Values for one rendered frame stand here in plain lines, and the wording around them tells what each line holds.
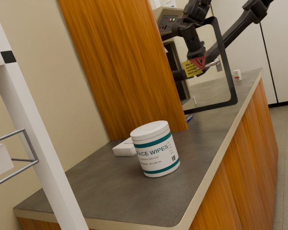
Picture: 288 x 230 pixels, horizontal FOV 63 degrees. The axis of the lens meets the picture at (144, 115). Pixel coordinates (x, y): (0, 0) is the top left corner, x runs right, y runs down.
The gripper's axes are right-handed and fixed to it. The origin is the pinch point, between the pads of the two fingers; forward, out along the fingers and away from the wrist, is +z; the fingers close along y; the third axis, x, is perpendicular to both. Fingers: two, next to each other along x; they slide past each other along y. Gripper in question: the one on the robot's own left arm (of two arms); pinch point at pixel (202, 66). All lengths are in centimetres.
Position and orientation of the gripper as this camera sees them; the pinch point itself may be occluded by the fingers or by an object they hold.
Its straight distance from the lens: 108.6
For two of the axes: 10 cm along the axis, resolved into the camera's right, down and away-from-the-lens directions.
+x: 8.5, -1.8, -4.9
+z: 4.5, 7.3, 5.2
